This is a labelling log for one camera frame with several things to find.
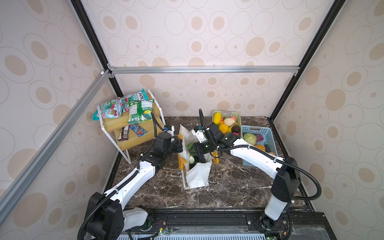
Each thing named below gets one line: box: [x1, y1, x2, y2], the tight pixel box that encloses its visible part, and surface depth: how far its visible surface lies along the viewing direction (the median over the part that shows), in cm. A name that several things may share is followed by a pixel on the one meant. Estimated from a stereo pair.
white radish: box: [188, 155, 195, 164], surface depth 89 cm
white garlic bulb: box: [224, 117, 236, 127], surface depth 112 cm
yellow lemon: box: [213, 112, 222, 125], surface depth 112 cm
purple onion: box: [256, 133, 264, 143], surface depth 105 cm
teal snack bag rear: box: [122, 88, 149, 112], surface depth 83 cm
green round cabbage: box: [243, 133, 257, 146], surface depth 99 cm
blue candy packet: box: [129, 123, 148, 138], surface depth 91 cm
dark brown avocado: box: [231, 125, 241, 133], surface depth 105 cm
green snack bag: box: [128, 99, 155, 124], surface depth 75 cm
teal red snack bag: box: [91, 96, 124, 121], surface depth 76 cm
